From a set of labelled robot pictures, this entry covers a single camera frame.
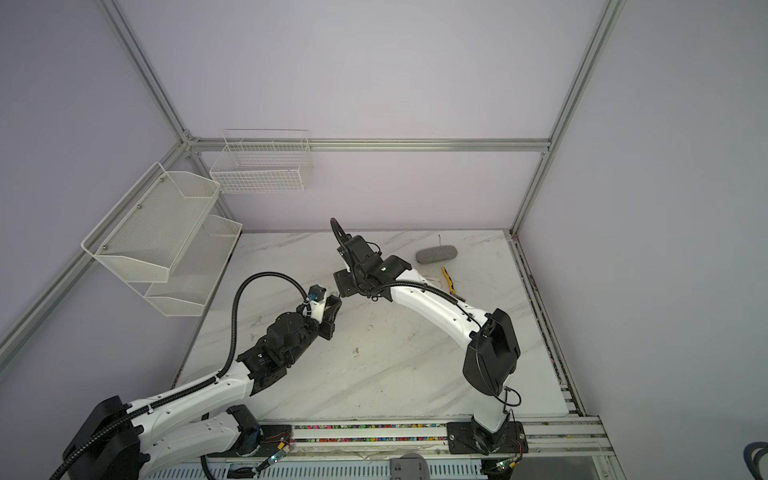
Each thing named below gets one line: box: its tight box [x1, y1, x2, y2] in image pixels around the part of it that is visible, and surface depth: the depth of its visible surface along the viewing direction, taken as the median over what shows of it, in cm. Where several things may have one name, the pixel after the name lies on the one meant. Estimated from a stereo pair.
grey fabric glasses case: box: [416, 245, 458, 264], surface depth 113 cm
